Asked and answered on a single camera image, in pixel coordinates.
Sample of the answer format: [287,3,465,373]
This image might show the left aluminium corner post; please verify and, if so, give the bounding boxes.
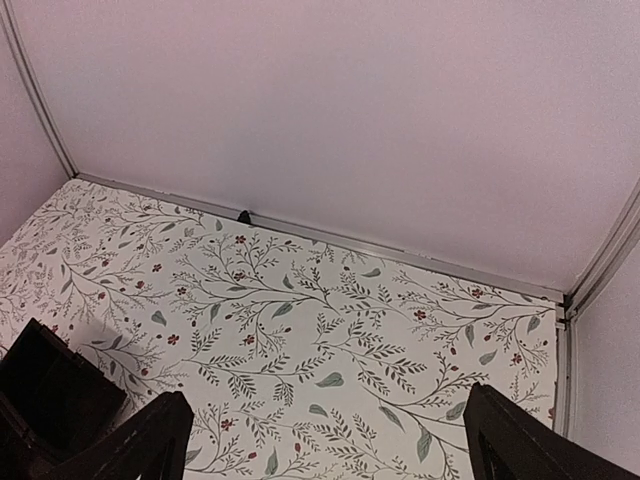
[1,0,80,179]

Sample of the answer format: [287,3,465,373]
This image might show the right aluminium corner post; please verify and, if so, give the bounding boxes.
[564,182,639,322]

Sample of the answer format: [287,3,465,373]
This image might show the aluminium corner post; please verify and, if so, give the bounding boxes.
[1,0,80,179]
[564,182,639,322]

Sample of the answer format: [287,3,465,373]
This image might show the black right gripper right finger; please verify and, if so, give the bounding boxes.
[463,383,639,480]

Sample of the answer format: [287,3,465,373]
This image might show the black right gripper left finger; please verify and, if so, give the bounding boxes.
[47,391,194,480]

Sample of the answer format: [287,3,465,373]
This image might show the small black wall clip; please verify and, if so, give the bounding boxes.
[237,210,252,225]

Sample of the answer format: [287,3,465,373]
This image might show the black three-compartment bin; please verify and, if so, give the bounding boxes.
[1,318,127,463]

